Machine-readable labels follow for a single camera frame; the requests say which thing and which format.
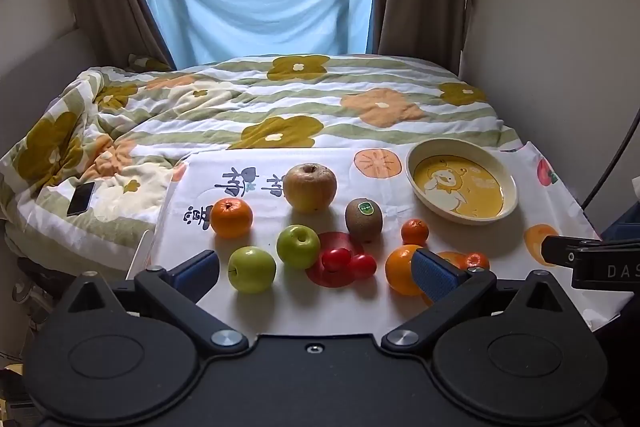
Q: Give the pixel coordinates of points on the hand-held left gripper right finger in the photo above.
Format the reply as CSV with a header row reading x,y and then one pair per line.
x,y
435,277

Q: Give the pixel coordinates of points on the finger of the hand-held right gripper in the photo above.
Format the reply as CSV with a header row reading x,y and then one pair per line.
x,y
559,251

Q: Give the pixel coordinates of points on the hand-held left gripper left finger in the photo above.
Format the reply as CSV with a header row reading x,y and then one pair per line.
x,y
192,277

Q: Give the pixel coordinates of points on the large orange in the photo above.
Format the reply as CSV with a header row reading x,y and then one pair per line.
x,y
398,271

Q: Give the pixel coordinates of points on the green apple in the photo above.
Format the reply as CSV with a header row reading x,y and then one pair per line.
x,y
251,271
298,248

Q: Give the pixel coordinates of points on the brown kiwi with green sticker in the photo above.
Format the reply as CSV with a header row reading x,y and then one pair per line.
x,y
363,222

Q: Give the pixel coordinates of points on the yellow cartoon bowl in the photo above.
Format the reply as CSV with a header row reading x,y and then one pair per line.
x,y
465,189

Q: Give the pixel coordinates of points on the large yellow-red apple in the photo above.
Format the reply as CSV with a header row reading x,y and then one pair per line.
x,y
310,189

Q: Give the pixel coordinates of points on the small tangerine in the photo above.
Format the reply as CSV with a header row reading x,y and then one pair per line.
x,y
415,233
475,260

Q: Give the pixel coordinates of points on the dark blue cloth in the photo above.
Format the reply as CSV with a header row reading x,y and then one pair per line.
x,y
622,224

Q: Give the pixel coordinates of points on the orange with green stem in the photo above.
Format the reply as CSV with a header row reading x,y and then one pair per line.
x,y
231,219

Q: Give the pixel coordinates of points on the red cherry tomato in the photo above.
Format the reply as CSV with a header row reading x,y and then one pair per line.
x,y
336,259
363,267

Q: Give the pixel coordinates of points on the white fruit-print tablecloth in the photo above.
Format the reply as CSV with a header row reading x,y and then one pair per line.
x,y
330,307

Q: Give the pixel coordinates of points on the black smartphone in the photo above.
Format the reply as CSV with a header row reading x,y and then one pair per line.
x,y
81,198

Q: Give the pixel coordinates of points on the floral striped blanket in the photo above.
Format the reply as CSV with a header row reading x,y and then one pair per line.
x,y
300,107

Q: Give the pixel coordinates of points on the floral pillow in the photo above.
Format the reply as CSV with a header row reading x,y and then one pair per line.
x,y
147,63

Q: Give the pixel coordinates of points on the light blue window cloth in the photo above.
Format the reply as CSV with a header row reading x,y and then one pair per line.
x,y
260,7

